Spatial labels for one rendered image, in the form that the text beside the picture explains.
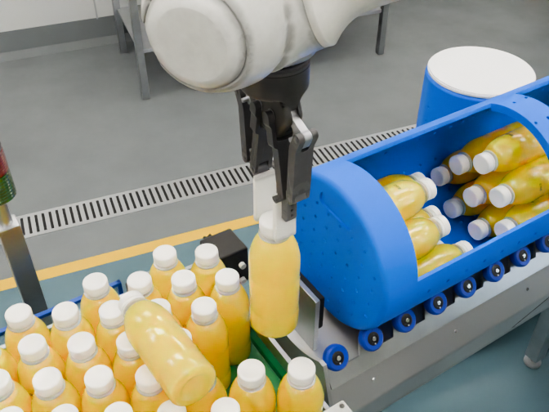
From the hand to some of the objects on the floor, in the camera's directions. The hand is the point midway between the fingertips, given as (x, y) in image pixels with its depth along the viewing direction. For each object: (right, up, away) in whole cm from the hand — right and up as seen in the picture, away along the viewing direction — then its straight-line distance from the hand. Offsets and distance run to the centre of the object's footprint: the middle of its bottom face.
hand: (274, 206), depth 79 cm
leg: (+89, -54, +144) cm, 178 cm away
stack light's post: (-47, -88, +103) cm, 144 cm away
